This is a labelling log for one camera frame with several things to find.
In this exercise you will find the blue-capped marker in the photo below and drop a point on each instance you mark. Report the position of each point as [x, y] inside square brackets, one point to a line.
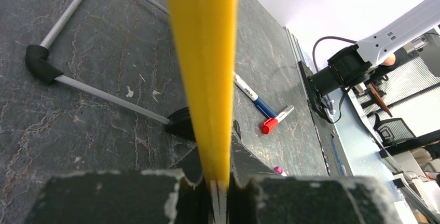
[260, 104]

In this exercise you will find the magenta-capped marker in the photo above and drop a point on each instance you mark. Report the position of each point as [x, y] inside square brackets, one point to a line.
[279, 171]

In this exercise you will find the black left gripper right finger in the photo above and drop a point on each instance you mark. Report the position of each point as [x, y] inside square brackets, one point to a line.
[244, 164]

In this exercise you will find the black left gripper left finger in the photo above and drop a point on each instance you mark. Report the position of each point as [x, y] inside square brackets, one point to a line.
[191, 167]

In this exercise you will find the red-capped marker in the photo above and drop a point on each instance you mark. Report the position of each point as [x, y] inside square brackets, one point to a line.
[271, 123]

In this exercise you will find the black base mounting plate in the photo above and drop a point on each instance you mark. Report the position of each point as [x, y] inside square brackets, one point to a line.
[317, 86]

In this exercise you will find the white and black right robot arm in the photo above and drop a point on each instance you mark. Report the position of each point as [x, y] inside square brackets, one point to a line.
[350, 66]

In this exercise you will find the yellow-framed whiteboard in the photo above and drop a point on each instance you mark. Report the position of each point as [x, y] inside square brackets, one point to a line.
[205, 38]

